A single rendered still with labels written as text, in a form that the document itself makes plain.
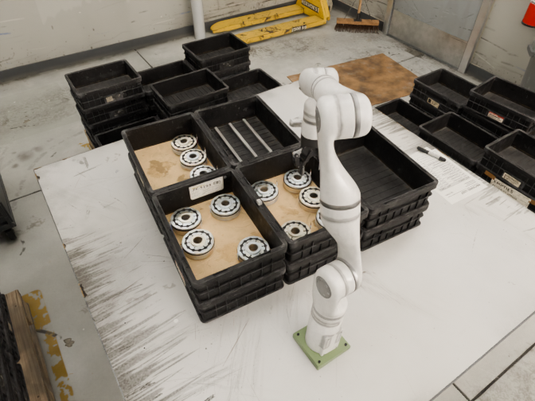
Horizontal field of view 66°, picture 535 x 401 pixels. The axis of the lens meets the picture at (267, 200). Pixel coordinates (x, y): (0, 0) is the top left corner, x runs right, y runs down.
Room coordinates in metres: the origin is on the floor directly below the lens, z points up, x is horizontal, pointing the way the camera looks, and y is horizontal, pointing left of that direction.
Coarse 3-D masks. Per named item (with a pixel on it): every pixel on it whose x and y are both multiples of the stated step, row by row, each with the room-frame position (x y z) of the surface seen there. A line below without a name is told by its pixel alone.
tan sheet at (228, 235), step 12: (204, 204) 1.01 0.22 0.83; (240, 204) 1.02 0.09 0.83; (168, 216) 0.95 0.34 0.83; (204, 216) 0.96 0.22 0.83; (240, 216) 0.96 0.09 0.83; (204, 228) 0.90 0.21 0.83; (216, 228) 0.90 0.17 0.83; (228, 228) 0.90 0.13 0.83; (240, 228) 0.91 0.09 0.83; (252, 228) 0.91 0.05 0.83; (180, 240) 0.85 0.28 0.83; (216, 240) 0.85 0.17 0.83; (228, 240) 0.85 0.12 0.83; (240, 240) 0.85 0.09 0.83; (216, 252) 0.80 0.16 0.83; (228, 252) 0.80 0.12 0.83; (192, 264) 0.76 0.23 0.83; (204, 264) 0.76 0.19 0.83; (216, 264) 0.76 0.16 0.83; (228, 264) 0.76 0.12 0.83; (204, 276) 0.71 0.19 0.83
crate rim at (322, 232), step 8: (280, 152) 1.19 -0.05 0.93; (288, 152) 1.20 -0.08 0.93; (256, 160) 1.15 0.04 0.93; (264, 160) 1.15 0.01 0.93; (240, 168) 1.10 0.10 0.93; (240, 176) 1.06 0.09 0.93; (248, 184) 1.02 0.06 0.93; (264, 208) 0.91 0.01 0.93; (368, 208) 0.91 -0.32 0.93; (272, 216) 0.87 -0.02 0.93; (360, 216) 0.88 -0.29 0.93; (280, 232) 0.81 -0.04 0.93; (312, 232) 0.81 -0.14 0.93; (320, 232) 0.81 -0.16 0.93; (328, 232) 0.82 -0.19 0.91; (288, 240) 0.77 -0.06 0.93; (296, 240) 0.78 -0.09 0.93; (304, 240) 0.78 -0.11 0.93; (312, 240) 0.79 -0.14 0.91
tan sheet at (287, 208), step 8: (280, 176) 1.17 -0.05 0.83; (280, 184) 1.13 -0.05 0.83; (312, 184) 1.13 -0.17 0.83; (280, 192) 1.09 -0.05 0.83; (288, 192) 1.09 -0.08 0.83; (280, 200) 1.04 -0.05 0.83; (288, 200) 1.04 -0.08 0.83; (296, 200) 1.04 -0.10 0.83; (272, 208) 1.00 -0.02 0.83; (280, 208) 1.00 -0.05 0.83; (288, 208) 1.00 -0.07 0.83; (296, 208) 1.00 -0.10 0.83; (280, 216) 0.96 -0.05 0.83; (288, 216) 0.96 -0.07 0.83; (296, 216) 0.96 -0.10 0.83; (304, 216) 0.96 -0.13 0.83; (312, 216) 0.96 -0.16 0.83; (280, 224) 0.93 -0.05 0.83; (312, 224) 0.93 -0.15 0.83
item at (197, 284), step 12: (204, 180) 1.04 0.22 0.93; (240, 180) 1.04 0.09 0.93; (168, 192) 0.98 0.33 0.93; (156, 204) 0.91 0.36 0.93; (264, 216) 0.87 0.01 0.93; (168, 228) 0.81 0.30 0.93; (276, 228) 0.82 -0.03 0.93; (180, 252) 0.72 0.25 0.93; (264, 252) 0.73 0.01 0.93; (276, 252) 0.73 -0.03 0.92; (240, 264) 0.69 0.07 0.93; (252, 264) 0.70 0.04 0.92; (192, 276) 0.64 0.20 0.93; (216, 276) 0.64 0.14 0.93; (228, 276) 0.66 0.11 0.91
